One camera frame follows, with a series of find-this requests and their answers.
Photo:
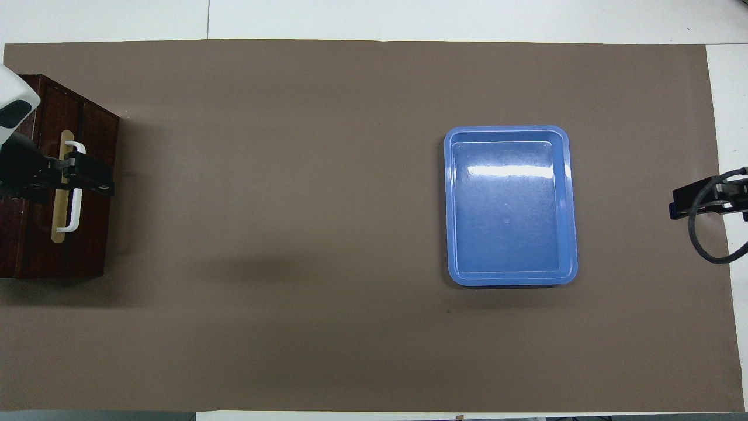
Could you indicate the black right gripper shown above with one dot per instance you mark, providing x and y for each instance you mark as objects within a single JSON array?
[{"x": 743, "y": 196}]

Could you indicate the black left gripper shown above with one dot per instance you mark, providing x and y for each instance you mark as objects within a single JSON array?
[{"x": 23, "y": 172}]

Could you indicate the dark wooden drawer cabinet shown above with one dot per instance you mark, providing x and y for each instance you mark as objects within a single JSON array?
[{"x": 96, "y": 234}]

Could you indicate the blue plastic tray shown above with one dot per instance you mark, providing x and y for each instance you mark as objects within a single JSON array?
[{"x": 514, "y": 199}]

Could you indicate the brown table mat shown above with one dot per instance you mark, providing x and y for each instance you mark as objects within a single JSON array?
[{"x": 292, "y": 234}]

